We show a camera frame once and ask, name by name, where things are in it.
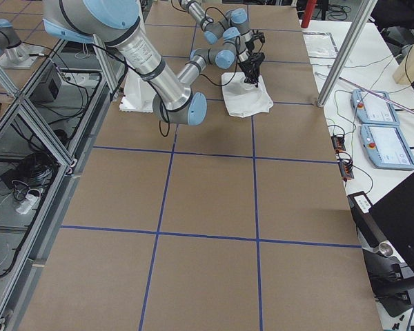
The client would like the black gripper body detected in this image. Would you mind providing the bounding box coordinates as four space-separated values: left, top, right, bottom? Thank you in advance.
245 30 265 52
238 52 265 81

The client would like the white long-sleeve printed shirt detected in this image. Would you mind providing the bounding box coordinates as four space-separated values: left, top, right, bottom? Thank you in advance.
221 72 273 118

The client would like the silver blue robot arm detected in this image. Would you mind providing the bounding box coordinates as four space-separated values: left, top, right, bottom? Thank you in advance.
179 1 265 52
43 0 265 126

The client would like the clear plastic sheet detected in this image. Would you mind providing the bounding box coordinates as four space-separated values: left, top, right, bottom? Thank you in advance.
303 32 338 59

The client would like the red cylinder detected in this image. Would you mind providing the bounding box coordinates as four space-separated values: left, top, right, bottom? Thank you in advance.
301 0 317 28

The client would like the orange black electronics board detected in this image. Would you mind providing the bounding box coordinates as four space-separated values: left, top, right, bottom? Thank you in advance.
331 135 346 153

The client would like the upper blue teach pendant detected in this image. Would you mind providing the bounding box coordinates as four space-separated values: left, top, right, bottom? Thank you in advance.
351 89 400 126

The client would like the blue teach pendant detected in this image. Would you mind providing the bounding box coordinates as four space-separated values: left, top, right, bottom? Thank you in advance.
351 89 400 126
360 124 414 170

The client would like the lower blue teach pendant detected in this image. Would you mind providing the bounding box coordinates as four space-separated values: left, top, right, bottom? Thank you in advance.
360 124 414 170

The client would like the black laptop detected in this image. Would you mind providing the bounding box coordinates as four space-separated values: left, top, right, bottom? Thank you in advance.
369 172 414 271

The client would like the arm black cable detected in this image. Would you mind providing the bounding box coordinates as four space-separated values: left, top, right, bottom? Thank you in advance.
158 34 242 138

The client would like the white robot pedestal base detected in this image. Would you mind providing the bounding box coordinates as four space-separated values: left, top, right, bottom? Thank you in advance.
119 69 156 113

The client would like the aluminium frame post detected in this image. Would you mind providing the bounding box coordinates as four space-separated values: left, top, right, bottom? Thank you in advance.
317 0 377 108

